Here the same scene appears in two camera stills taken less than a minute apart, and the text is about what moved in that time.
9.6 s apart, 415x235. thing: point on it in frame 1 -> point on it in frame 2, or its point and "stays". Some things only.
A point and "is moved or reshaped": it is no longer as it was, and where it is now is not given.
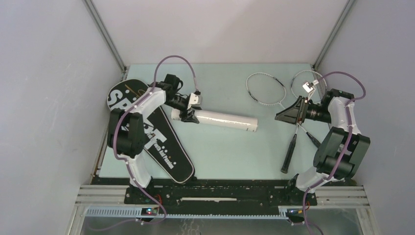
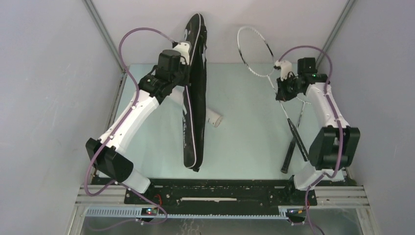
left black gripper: [192, 118] -> [186, 80]
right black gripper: [294, 113] -> [282, 94]
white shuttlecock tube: [224, 120] is moved or reshaped
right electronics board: [295, 215] stays
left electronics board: [151, 211] stays
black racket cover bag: [162, 140] -> [195, 94]
